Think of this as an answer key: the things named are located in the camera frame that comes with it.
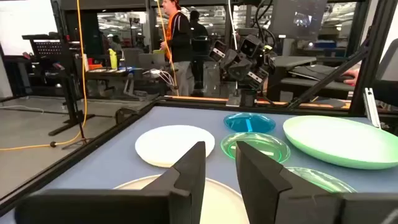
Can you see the person's hand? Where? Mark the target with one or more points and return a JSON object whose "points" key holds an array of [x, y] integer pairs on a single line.
{"points": [[352, 77]]}

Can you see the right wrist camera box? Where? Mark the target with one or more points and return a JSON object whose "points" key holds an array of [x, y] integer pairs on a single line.
{"points": [[252, 46]]}

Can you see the grey desk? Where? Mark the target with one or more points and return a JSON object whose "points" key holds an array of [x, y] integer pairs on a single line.
{"points": [[295, 60]]}

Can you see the thin black tripod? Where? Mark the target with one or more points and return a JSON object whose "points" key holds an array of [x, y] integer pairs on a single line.
{"points": [[79, 141]]}

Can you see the transparent blue plastic plate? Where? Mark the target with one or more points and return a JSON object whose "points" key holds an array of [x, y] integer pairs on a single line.
{"points": [[236, 123]]}

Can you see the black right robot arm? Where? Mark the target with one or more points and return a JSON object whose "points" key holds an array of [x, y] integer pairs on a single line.
{"points": [[248, 96]]}

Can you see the large green plastic plate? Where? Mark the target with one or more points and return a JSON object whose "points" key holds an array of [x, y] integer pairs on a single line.
{"points": [[339, 140]]}

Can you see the person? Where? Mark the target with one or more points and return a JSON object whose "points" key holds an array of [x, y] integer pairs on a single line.
{"points": [[199, 31], [115, 43], [182, 34]]}

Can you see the grey laptop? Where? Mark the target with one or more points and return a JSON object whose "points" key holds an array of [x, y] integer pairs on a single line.
{"points": [[152, 60]]}

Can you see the black table frame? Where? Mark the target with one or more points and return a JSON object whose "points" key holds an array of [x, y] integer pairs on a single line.
{"points": [[373, 62]]}

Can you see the transparent green plastic plate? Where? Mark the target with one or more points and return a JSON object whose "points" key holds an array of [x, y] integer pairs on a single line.
{"points": [[267, 146], [323, 180]]}

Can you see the large cream plastic plate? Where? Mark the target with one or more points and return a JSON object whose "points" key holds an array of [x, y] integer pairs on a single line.
{"points": [[220, 205]]}

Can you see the small white plastic plate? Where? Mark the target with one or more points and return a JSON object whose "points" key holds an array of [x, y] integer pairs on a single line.
{"points": [[168, 143]]}

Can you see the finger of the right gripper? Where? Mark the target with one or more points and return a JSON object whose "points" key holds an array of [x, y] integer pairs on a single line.
{"points": [[258, 78], [217, 51]]}

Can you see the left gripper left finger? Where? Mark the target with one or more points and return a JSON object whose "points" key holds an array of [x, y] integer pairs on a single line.
{"points": [[186, 193]]}

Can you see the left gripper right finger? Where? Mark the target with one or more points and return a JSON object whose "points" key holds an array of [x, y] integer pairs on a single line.
{"points": [[264, 199]]}

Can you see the dark monitor screen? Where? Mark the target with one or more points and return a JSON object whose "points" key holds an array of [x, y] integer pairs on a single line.
{"points": [[298, 17]]}

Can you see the white metal bracket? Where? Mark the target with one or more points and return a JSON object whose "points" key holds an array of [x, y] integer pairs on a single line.
{"points": [[371, 107]]}

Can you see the blue-grey table mat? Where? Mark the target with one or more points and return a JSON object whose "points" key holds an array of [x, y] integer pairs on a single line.
{"points": [[102, 174]]}

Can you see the black stand with perforated tray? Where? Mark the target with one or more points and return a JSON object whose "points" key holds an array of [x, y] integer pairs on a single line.
{"points": [[66, 81]]}

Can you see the yellow bottle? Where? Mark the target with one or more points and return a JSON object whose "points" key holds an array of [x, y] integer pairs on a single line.
{"points": [[112, 59]]}

